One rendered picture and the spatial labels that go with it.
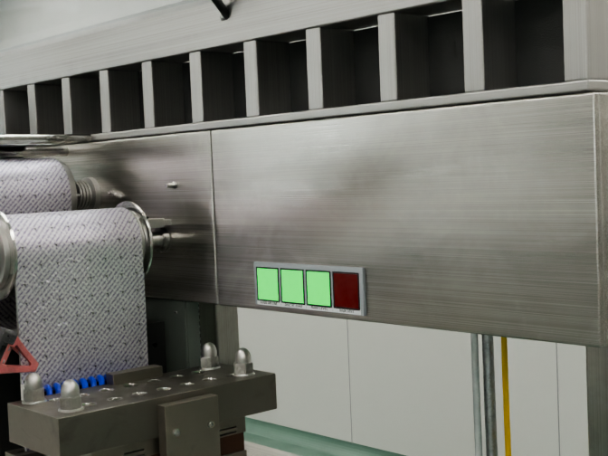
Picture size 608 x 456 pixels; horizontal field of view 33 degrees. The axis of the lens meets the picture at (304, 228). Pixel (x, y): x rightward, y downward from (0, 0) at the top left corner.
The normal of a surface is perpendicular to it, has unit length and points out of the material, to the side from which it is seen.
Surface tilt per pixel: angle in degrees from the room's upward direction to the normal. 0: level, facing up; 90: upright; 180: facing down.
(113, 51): 90
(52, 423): 90
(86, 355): 90
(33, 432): 90
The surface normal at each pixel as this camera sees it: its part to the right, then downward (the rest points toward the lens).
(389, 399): -0.75, 0.07
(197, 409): 0.66, 0.01
